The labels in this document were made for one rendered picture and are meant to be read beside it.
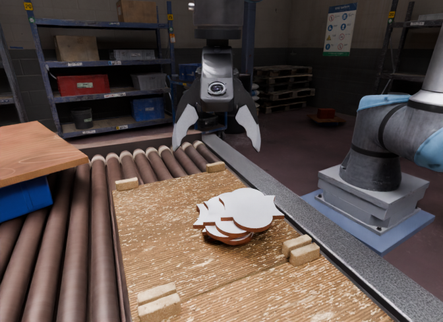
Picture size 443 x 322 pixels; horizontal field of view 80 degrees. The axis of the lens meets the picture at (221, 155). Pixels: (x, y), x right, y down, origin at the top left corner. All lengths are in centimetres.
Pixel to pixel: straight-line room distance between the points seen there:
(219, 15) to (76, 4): 463
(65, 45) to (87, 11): 87
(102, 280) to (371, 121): 66
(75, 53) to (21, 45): 86
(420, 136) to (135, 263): 59
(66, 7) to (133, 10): 102
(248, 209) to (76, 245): 37
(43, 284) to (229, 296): 33
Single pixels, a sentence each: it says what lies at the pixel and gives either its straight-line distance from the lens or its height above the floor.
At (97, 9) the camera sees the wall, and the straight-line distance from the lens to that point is 503.
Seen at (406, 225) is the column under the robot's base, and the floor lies 87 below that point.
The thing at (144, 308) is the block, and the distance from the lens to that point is 44.
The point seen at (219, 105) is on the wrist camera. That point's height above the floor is 123.
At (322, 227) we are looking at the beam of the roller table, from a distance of 68.
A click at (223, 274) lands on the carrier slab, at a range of 51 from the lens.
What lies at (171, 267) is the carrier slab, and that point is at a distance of 53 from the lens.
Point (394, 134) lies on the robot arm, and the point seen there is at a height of 113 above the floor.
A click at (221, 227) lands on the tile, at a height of 99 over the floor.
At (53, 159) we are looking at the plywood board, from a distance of 79.
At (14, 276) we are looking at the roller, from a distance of 65.
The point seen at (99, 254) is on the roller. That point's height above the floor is 92.
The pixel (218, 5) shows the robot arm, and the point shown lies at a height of 135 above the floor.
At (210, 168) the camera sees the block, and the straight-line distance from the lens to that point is 82.
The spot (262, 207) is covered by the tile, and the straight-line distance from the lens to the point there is 56.
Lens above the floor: 131
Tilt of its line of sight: 23 degrees down
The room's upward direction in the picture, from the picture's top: straight up
